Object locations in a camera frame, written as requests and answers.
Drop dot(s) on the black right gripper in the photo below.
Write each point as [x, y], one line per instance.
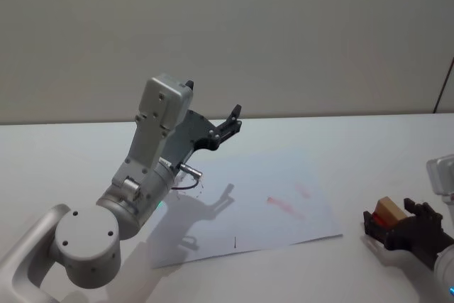
[418, 235]

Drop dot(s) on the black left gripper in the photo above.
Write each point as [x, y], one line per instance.
[193, 129]

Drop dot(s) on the wooden stamp block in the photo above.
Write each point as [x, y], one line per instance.
[390, 209]

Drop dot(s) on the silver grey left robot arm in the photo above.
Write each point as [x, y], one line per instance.
[88, 242]

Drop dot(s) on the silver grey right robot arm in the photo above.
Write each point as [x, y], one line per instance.
[440, 175]

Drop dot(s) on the white table cloth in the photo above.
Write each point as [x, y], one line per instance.
[319, 140]

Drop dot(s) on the white paper sheet, red marks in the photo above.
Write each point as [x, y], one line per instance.
[276, 203]

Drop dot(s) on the dark post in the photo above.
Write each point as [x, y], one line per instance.
[444, 84]

